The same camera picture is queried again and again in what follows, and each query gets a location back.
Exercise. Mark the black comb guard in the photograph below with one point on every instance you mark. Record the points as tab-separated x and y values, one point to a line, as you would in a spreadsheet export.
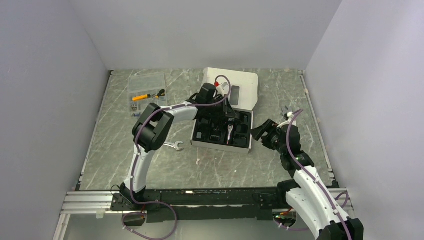
215	136

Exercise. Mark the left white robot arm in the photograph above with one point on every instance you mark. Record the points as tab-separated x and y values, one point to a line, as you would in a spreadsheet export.
153	126

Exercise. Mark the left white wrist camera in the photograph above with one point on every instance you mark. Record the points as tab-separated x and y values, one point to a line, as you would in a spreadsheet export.
222	87

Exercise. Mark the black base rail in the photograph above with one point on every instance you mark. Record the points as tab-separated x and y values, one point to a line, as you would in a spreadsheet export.
260	203

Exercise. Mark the red handled adjustable wrench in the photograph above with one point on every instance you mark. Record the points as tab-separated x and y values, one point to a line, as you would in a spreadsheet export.
285	110

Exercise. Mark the black silver hair clipper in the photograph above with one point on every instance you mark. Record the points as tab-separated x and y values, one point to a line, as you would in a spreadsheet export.
230	133

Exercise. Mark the silver combination wrench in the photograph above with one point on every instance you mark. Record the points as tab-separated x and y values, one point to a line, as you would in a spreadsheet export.
177	145

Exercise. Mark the black yellow small tool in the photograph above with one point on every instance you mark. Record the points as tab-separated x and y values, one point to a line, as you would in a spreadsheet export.
160	94

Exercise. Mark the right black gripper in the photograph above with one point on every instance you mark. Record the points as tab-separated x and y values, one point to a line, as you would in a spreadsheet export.
267	126

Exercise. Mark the white hair clipper box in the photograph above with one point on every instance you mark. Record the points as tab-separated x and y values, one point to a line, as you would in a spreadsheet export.
243	98

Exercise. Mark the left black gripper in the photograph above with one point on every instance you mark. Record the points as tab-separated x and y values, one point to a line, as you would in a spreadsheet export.
227	111

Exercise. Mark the clear plastic organizer box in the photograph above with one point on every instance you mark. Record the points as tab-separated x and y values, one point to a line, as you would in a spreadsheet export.
143	89

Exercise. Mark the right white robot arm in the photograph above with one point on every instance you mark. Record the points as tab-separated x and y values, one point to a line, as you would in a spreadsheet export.
305	192

